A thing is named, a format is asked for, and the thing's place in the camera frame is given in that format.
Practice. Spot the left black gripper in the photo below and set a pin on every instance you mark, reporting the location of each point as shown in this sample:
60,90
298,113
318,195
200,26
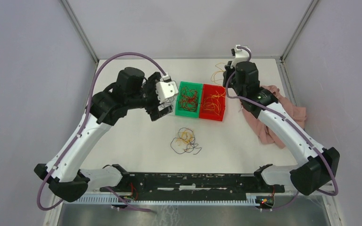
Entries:
153,110

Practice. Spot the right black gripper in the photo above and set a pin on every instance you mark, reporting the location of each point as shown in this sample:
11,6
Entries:
227,72

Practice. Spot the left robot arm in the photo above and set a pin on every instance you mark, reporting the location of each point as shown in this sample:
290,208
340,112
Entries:
132,90

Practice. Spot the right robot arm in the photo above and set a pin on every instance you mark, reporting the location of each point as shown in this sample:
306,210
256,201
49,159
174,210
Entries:
316,166

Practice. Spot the green plastic bin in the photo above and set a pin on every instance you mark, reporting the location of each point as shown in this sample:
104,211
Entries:
188,100

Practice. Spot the red plastic bin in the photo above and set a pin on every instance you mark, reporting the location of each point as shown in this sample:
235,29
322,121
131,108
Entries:
212,103

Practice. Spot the pink cloth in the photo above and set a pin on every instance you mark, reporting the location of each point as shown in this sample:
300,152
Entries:
273,129

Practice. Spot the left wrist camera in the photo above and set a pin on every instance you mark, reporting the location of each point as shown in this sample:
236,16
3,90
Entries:
166,90

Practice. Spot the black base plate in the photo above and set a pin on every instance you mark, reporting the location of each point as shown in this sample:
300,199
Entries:
146,186

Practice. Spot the white slotted cable duct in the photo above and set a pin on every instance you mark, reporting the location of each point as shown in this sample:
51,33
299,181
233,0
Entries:
111,199

